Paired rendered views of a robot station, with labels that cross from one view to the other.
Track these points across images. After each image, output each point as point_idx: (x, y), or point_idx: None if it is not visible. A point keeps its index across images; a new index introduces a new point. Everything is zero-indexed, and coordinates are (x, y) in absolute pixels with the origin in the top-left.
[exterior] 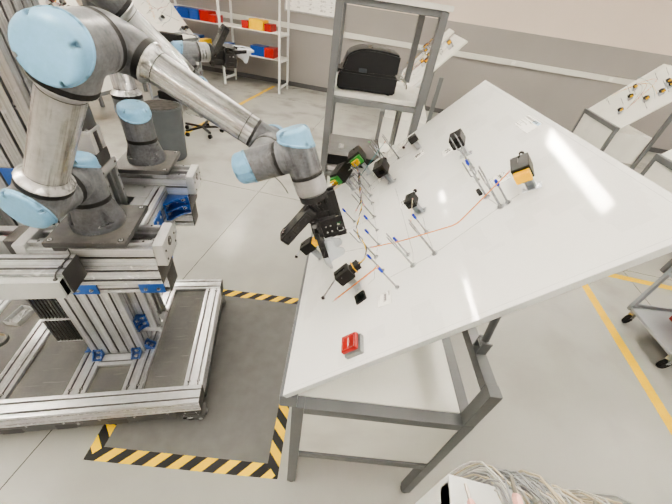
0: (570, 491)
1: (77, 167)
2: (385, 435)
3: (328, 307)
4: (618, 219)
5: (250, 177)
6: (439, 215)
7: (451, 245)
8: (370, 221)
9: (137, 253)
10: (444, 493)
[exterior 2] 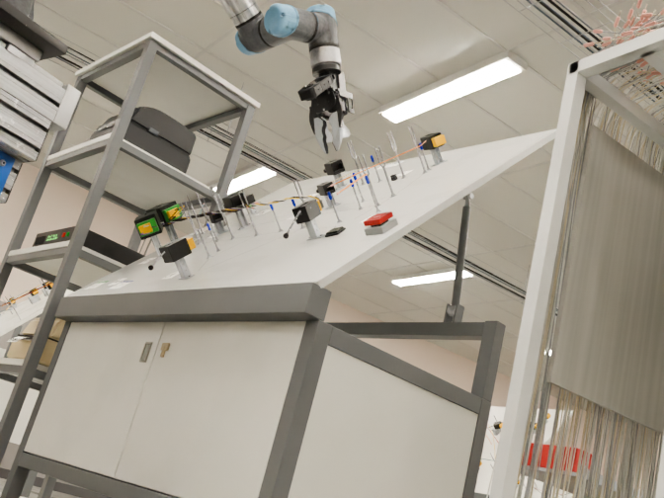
0: (601, 114)
1: None
2: (409, 435)
3: (288, 257)
4: (513, 143)
5: (294, 22)
6: (365, 196)
7: (405, 189)
8: (255, 237)
9: (42, 83)
10: (572, 67)
